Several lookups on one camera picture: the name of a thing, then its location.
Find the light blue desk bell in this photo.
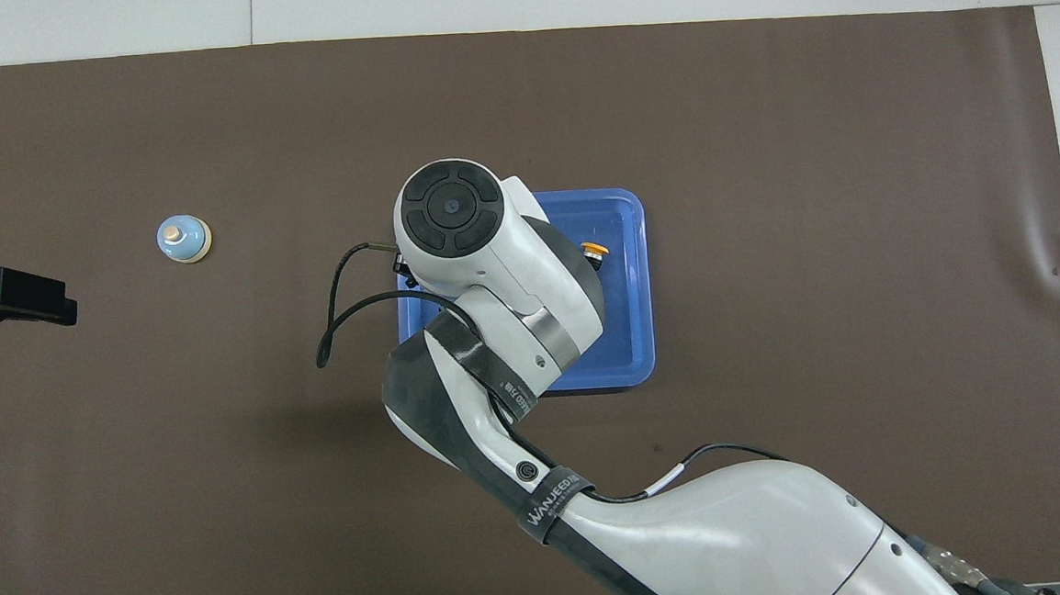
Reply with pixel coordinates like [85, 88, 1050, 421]
[154, 211, 215, 267]

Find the blue plastic tray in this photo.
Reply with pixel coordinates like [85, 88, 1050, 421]
[389, 185, 658, 402]

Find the brown table mat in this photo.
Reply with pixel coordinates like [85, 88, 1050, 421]
[0, 0, 1060, 595]

